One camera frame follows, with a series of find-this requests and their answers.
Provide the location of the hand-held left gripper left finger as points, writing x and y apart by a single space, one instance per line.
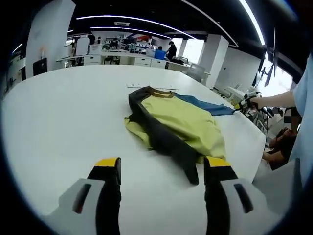
107 195

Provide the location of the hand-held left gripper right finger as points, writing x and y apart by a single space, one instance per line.
215 195

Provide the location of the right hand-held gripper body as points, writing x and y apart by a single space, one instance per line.
249 95

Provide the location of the yellow-green colour-block garment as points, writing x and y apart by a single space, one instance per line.
178 117

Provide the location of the person's right hand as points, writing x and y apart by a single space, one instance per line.
256 101

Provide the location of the black stand with screens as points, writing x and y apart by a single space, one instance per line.
267 76

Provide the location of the white square pillar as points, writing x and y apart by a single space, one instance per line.
51 31
215 61

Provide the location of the person's light blue shirt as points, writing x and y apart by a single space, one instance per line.
305 122

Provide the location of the wide bright ceiling light strip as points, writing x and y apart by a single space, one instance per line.
254 19

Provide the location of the long white desk row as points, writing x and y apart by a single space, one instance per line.
122 58

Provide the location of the long ceiling light strip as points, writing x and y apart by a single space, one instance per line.
132 30
137 19

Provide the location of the ceiling air vent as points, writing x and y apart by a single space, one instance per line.
121 23

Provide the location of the black cabinet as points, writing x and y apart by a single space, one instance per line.
40 66

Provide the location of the white standing board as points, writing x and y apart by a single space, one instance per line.
82 46

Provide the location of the small orange wall fixture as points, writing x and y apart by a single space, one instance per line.
42 52

